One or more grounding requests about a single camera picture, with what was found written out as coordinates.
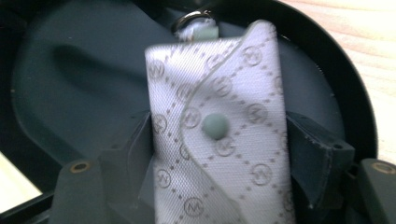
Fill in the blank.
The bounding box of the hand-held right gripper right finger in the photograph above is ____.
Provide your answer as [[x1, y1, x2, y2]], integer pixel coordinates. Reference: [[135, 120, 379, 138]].
[[285, 111, 357, 210]]

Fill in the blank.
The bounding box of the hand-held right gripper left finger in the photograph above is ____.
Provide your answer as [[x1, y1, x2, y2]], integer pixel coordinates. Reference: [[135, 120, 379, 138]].
[[98, 109, 156, 210]]

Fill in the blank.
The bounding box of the black tray with hook stand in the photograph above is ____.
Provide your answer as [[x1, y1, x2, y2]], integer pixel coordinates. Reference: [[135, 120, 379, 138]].
[[0, 0, 379, 224]]

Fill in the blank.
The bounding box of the grey patterned key pouch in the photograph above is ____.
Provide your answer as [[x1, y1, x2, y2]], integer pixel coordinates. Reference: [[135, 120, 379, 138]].
[[144, 8, 297, 224]]

